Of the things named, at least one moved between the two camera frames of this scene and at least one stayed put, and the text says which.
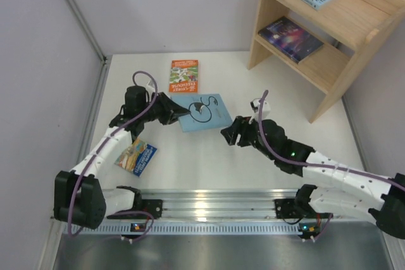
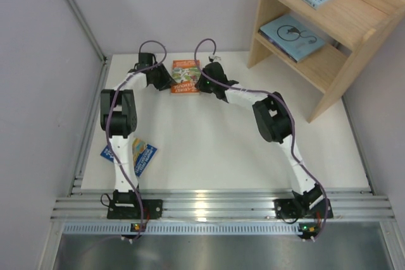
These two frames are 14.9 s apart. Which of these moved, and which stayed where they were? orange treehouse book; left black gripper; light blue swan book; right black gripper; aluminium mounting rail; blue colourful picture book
Moved: right black gripper; light blue swan book; left black gripper
Stayed: orange treehouse book; aluminium mounting rail; blue colourful picture book
